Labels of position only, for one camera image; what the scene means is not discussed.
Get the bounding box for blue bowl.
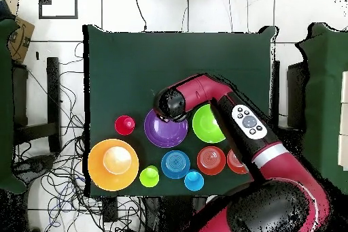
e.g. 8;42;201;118
160;150;191;180

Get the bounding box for lime green cup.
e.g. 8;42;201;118
139;165;160;188

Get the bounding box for purple bowl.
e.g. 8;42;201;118
143;107;189;149

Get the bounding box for green bowl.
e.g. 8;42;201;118
192;103;226;144

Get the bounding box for red cup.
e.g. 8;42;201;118
114;115;136;136

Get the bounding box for dark green tablecloth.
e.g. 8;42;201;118
82;24;278;198

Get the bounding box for orange bowl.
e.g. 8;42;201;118
226;148;249;175
196;146;227;176

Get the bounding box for blue cup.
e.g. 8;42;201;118
184;169;205;192

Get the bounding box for large yellow bowl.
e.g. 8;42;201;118
87;138;140;192

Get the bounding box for black metal stand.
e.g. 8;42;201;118
270;60;309;135
12;56;62;154

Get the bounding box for black chair base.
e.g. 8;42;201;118
13;154;56;178

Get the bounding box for green cloth covered table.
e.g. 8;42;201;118
296;22;348;195
0;18;28;195

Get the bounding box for cardboard box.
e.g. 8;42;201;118
6;15;35;65

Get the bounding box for white box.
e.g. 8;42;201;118
337;134;348;171
341;70;348;104

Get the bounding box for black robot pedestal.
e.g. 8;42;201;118
143;195;207;232

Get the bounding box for black floor cable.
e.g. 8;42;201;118
132;0;148;32

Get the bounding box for tangle of cables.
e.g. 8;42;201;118
13;42;145;232

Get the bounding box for black square frame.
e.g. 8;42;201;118
38;0;79;20

